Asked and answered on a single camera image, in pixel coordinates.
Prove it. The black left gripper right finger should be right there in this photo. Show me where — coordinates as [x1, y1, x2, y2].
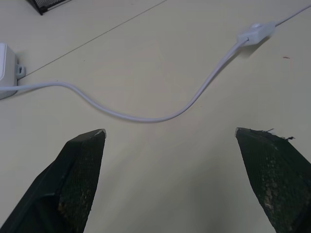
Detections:
[234, 127, 311, 233]

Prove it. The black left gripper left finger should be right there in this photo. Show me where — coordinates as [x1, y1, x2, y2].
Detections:
[0, 128, 107, 233]

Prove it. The white power strip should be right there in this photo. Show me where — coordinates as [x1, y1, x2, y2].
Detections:
[0, 42, 27, 100]

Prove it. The black mesh metal organizer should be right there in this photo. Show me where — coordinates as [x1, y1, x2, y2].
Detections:
[25, 0, 73, 16]

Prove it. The white power cable with switch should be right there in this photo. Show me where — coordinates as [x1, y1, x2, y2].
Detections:
[0, 5, 311, 123]

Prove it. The white inline cable switch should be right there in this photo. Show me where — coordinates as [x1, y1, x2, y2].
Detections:
[236, 21, 276, 46]

